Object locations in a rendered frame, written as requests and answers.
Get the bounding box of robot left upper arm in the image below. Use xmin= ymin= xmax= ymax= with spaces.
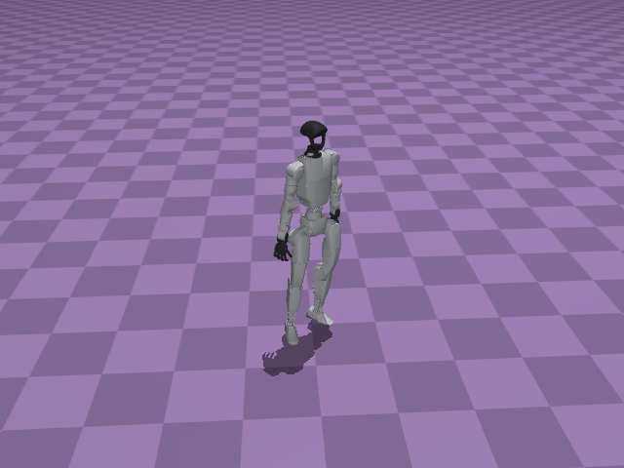
xmin=326 ymin=149 xmax=342 ymax=192

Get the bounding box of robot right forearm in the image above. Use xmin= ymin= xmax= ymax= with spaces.
xmin=277 ymin=200 xmax=293 ymax=241

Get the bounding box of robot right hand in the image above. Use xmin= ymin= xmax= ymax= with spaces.
xmin=274 ymin=233 xmax=293 ymax=261

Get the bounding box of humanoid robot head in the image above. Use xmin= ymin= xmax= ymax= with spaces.
xmin=300 ymin=121 xmax=328 ymax=158

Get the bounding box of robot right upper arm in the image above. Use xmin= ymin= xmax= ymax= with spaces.
xmin=283 ymin=161 xmax=305 ymax=211

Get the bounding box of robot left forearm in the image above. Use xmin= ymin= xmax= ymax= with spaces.
xmin=330 ymin=187 xmax=341 ymax=215

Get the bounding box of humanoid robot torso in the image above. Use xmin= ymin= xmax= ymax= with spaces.
xmin=295 ymin=148 xmax=332 ymax=237

